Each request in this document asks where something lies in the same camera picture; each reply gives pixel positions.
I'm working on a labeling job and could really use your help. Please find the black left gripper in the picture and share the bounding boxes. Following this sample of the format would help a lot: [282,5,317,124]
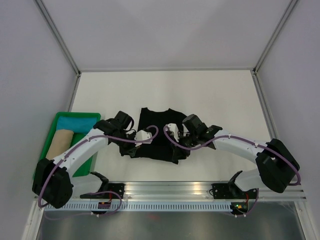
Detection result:
[112,131,142,157]

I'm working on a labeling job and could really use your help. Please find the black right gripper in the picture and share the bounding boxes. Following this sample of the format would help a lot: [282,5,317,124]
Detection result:
[170,131,199,161]

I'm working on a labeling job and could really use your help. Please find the black t shirt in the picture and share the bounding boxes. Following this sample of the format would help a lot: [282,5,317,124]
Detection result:
[119,107,191,165]

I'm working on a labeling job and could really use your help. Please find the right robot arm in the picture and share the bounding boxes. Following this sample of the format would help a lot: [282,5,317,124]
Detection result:
[178,114,301,198]

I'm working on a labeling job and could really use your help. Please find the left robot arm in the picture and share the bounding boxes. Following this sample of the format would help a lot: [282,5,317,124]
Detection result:
[32,111,134,209]

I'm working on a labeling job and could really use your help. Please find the rolled blue t shirt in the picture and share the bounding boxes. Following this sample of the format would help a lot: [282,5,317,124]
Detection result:
[56,116,97,135]

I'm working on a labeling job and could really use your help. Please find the rolled beige t shirt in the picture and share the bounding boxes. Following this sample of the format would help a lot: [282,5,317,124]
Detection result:
[46,129,74,160]

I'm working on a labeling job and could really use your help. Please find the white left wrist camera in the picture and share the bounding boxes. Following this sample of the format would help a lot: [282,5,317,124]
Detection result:
[134,130,153,144]

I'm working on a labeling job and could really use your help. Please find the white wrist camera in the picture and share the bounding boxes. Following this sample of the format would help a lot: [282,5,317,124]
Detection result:
[166,123,180,142]
[134,130,153,144]

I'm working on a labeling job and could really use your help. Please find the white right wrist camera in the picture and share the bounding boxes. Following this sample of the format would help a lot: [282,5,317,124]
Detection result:
[166,123,180,142]

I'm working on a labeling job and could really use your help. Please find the aluminium mounting rail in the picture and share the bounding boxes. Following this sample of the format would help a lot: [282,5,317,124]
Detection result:
[72,181,307,201]

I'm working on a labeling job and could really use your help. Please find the white slotted cable duct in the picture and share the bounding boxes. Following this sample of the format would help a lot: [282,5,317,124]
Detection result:
[59,201,248,212]

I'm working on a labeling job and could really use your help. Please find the left aluminium frame post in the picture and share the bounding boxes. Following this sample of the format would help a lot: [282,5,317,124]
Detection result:
[33,0,81,77]

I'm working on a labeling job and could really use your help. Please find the aluminium frame post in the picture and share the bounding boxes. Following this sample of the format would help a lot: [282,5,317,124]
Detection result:
[252,0,300,75]
[33,0,81,77]

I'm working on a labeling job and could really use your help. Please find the right aluminium frame post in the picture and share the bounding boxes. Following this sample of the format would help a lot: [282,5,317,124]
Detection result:
[252,0,300,75]

